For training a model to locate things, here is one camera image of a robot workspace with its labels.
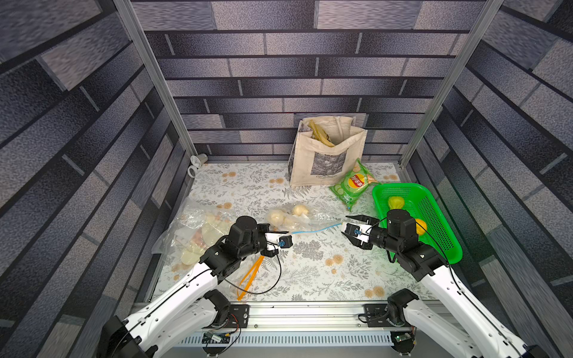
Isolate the green chips bag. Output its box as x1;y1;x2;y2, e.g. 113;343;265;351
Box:
329;160;379;211

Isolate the right circuit board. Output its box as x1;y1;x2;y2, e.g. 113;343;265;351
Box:
390;331;416;356

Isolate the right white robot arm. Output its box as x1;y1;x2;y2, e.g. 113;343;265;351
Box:
342;210;547;357

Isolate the white cup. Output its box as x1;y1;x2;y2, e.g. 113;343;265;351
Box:
187;154;207;179

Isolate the aluminium frame post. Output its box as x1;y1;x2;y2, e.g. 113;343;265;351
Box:
399;0;504;169
113;0;198;155

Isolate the clear bag of buns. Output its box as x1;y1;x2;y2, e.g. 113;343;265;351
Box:
266;204;342;235

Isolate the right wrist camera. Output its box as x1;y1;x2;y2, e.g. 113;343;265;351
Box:
342;222;371;247

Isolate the beige canvas tote bag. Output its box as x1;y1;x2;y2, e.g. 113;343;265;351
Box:
287;116;368;187

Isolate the circuit board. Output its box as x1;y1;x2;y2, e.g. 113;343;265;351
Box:
201;331;234;347
390;331;416;356

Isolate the left aluminium frame post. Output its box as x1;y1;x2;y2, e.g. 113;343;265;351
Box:
113;0;198;155

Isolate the green plastic basket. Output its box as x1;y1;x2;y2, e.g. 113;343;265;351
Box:
372;183;463;264

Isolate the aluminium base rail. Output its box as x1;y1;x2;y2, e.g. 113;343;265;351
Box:
174;301;423;354

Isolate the yellow pear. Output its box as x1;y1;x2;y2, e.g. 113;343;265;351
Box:
416;219;428;237

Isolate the yellow snack packet in tote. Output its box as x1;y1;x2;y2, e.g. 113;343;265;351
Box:
307;120;335;148

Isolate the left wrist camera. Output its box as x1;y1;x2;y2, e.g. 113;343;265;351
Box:
265;232;293;251

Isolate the left circuit board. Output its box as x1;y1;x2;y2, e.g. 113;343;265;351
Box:
201;331;234;347

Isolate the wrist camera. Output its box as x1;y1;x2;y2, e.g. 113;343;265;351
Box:
265;232;293;251
342;222;371;247

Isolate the green fruit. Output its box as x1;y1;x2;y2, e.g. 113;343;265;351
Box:
387;196;405;210

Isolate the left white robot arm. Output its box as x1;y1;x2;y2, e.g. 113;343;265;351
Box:
95;216;292;357

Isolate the right aluminium frame post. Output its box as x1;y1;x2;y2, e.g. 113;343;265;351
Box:
399;0;504;169

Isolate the clear orange zip-top bag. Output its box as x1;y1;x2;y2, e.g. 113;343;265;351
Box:
151;198;265;301

